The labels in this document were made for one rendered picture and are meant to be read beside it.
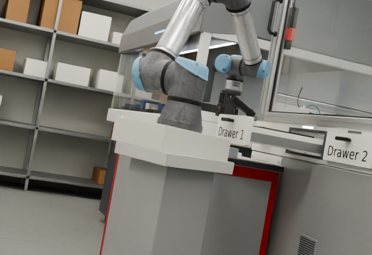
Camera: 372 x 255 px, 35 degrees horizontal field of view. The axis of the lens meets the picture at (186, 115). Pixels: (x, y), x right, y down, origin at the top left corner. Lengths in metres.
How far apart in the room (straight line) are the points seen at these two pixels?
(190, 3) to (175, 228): 0.80
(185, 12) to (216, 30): 1.07
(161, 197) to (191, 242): 0.20
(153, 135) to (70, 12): 4.21
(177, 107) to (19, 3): 4.17
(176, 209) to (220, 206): 0.63
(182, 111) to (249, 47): 0.53
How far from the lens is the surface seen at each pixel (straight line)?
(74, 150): 6.37
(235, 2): 2.15
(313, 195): 2.37
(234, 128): 2.29
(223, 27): 3.18
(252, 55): 2.32
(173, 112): 1.87
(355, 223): 2.15
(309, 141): 2.34
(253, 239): 2.55
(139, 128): 1.86
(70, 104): 6.34
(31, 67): 5.87
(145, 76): 1.96
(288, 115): 2.62
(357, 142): 2.16
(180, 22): 2.08
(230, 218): 2.49
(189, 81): 1.88
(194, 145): 1.84
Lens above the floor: 0.83
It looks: 1 degrees up
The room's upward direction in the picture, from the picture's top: 10 degrees clockwise
